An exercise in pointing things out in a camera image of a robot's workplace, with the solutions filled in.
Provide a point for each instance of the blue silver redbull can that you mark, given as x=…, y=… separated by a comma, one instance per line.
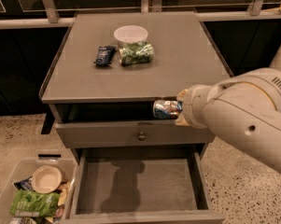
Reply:
x=166, y=109

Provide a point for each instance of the yellow snack wrapper in bin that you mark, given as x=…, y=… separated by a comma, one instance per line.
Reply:
x=63, y=190

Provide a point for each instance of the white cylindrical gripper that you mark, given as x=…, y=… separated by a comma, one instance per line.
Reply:
x=192, y=106

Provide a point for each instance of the dark blue packet in bin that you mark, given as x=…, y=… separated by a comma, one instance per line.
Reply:
x=25, y=184

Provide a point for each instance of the open grey middle drawer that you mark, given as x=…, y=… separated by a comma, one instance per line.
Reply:
x=141, y=185

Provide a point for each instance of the beige paper bowl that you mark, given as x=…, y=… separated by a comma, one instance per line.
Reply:
x=46, y=179

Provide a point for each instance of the round brass drawer knob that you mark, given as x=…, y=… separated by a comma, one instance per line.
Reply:
x=141, y=136

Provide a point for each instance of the dark blue snack packet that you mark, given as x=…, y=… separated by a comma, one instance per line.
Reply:
x=104, y=56

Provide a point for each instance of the white round cup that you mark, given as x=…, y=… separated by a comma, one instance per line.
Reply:
x=129, y=34

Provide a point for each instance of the grey wooden drawer cabinet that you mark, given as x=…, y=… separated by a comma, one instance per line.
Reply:
x=76, y=90

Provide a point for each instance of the closed grey top drawer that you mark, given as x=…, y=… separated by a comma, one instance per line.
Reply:
x=125, y=134

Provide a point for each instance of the green chip bag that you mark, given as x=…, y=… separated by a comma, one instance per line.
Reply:
x=28, y=203

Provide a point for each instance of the metal railing frame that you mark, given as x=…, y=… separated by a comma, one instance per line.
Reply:
x=37, y=13

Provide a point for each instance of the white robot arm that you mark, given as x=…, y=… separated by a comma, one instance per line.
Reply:
x=244, y=111

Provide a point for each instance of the clear plastic storage bin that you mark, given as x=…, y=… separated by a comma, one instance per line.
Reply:
x=24, y=169

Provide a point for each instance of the green patterned can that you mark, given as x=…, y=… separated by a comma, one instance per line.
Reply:
x=139, y=52

